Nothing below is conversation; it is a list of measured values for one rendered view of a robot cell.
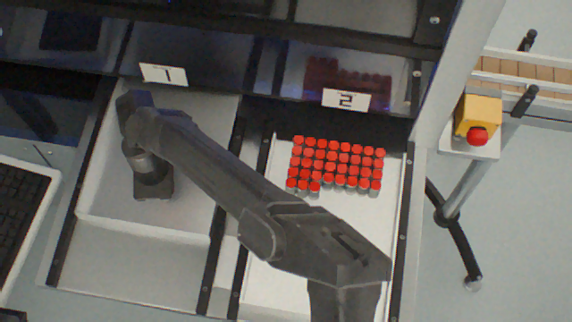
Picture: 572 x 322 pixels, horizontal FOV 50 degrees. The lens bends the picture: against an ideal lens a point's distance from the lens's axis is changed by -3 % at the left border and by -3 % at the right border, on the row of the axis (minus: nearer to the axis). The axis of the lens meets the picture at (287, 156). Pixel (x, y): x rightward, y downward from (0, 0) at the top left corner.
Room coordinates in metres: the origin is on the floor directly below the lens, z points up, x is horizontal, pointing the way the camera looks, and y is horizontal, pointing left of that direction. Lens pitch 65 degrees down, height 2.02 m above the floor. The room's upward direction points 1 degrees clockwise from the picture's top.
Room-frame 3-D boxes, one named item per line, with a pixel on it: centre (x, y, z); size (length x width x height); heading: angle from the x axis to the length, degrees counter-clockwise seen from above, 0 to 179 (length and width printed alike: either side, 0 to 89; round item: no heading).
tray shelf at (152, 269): (0.45, 0.09, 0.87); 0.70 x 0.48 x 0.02; 82
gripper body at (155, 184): (0.44, 0.24, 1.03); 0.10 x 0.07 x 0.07; 6
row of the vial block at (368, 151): (0.53, -0.10, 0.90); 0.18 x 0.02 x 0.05; 81
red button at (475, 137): (0.53, -0.35, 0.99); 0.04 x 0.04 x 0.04; 82
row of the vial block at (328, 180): (0.47, -0.09, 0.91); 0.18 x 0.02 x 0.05; 81
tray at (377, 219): (0.38, -0.07, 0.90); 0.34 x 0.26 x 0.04; 171
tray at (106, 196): (0.54, 0.25, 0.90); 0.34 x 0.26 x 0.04; 172
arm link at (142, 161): (0.44, 0.24, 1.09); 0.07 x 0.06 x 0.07; 17
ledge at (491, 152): (0.61, -0.38, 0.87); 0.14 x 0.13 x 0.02; 172
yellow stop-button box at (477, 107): (0.57, -0.36, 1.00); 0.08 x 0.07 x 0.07; 172
